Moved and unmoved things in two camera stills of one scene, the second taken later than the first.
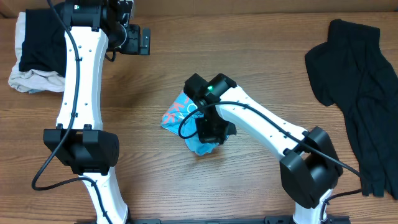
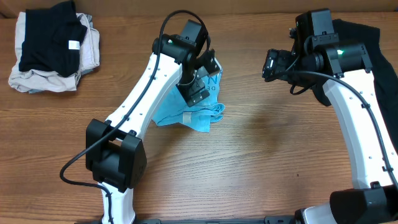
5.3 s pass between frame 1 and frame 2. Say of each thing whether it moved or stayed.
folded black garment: stayed
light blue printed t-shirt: moved
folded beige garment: stayed
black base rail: stayed
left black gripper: moved
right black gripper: moved
